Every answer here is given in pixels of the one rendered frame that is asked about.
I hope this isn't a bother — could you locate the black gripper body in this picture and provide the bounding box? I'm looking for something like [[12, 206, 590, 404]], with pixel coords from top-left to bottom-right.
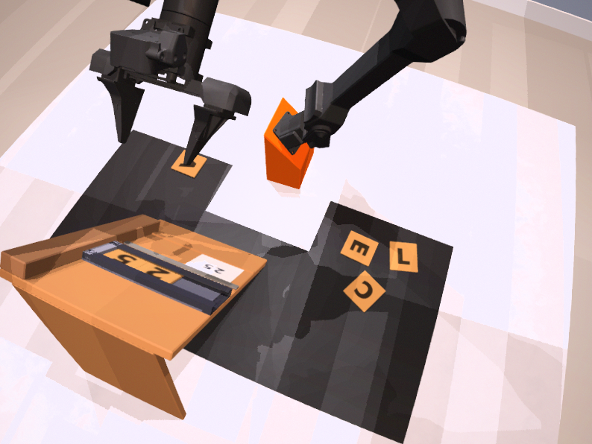
[[89, 10, 252, 116]]

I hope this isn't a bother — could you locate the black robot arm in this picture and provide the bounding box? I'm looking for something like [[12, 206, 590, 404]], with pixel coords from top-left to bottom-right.
[[110, 0, 467, 155]]

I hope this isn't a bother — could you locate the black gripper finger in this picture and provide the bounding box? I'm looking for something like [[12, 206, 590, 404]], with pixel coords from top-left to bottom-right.
[[183, 104, 236, 165], [96, 76, 145, 143]]

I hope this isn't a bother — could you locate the white paper label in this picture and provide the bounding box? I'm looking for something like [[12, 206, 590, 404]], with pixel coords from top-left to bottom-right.
[[185, 255, 243, 282]]

